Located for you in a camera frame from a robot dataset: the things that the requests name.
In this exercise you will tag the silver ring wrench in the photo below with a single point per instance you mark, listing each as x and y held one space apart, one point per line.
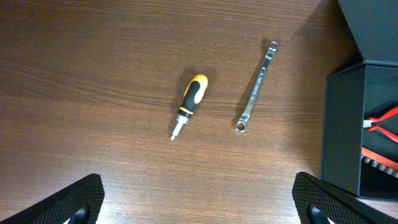
242 122

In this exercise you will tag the red handled side cutters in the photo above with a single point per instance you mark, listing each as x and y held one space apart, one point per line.
384 124

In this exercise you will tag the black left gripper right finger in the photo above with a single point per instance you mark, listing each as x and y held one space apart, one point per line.
318 202

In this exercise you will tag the orange socket rail with sockets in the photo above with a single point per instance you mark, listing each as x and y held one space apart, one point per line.
379 162

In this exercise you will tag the black open box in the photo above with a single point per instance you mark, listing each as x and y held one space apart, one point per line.
365 88

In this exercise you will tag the yellow black stubby screwdriver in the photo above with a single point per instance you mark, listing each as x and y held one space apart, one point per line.
192 97

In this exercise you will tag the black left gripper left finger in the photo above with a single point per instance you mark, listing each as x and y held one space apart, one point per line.
80 202

